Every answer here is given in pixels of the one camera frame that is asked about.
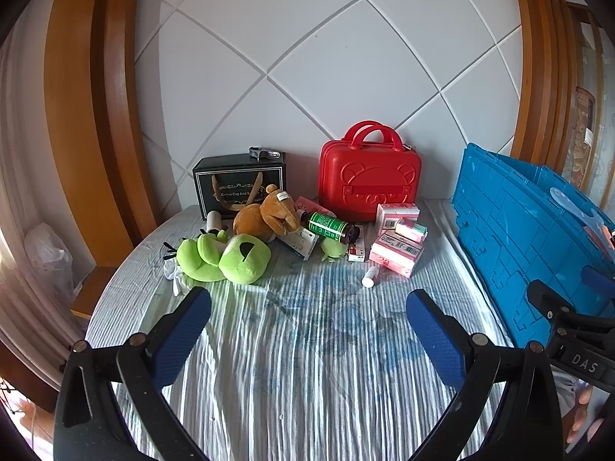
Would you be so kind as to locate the person's right hand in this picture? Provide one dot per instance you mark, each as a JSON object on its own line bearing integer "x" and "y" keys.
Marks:
{"x": 584, "y": 413}

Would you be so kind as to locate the wooden frame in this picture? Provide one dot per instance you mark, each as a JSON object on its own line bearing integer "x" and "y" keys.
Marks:
{"x": 533, "y": 81}
{"x": 77, "y": 105}

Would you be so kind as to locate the white curtain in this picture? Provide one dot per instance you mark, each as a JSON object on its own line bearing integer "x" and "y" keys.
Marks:
{"x": 24, "y": 153}

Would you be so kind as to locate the blue plastic crate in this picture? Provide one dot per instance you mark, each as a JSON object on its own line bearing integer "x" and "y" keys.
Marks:
{"x": 504, "y": 230}

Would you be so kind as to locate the light blue plastic spoon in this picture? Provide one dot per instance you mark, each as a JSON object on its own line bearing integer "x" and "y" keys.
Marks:
{"x": 562, "y": 198}

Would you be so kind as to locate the green frog plush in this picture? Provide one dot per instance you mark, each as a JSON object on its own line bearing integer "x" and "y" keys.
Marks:
{"x": 240, "y": 261}

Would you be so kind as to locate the white plastic bag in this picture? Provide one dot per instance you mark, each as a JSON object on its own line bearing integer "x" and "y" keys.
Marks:
{"x": 48, "y": 264}

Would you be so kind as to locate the small green plush toy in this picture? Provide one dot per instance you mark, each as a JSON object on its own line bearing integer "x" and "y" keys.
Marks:
{"x": 332, "y": 247}

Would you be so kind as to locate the brown bottle green label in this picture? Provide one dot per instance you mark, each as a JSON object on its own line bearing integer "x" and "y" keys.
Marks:
{"x": 326, "y": 225}

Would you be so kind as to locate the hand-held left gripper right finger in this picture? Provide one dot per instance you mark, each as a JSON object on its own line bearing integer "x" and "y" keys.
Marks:
{"x": 432, "y": 336}

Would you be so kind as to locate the pink green tissue packet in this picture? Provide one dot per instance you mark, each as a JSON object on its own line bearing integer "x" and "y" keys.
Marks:
{"x": 411, "y": 230}

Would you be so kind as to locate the red white small box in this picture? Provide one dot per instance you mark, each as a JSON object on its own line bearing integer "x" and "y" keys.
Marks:
{"x": 356, "y": 252}

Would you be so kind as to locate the brown plush bear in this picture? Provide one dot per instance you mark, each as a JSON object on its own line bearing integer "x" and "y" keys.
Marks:
{"x": 269, "y": 216}

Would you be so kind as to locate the pink white carton box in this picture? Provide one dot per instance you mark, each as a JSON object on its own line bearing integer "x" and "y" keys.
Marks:
{"x": 389, "y": 213}

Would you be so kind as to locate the red bear suitcase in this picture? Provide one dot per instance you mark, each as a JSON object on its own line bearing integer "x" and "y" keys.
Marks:
{"x": 370, "y": 177}

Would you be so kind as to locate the black gift box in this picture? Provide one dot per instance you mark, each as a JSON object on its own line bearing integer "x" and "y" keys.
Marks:
{"x": 206, "y": 187}

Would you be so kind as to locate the small white bottle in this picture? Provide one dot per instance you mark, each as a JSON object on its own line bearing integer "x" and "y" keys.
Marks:
{"x": 370, "y": 277}

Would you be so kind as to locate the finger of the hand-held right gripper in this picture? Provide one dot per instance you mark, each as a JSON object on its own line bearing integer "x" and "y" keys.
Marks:
{"x": 552, "y": 300}
{"x": 598, "y": 278}

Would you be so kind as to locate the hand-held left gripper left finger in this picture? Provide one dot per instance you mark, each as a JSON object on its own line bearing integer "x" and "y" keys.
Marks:
{"x": 185, "y": 331}

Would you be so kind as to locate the white cloth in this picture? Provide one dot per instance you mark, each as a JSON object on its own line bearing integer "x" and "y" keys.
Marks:
{"x": 175, "y": 278}

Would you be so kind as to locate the striped bed sheet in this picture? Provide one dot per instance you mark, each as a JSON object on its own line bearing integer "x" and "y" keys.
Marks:
{"x": 312, "y": 345}

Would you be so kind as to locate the wooden nightstand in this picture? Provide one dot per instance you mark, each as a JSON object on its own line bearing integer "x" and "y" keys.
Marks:
{"x": 96, "y": 288}

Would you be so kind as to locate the patterned wall hanging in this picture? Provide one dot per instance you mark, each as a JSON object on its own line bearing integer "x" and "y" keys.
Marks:
{"x": 584, "y": 129}

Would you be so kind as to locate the white blue medicine box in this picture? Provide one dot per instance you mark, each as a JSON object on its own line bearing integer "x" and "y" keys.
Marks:
{"x": 300, "y": 242}

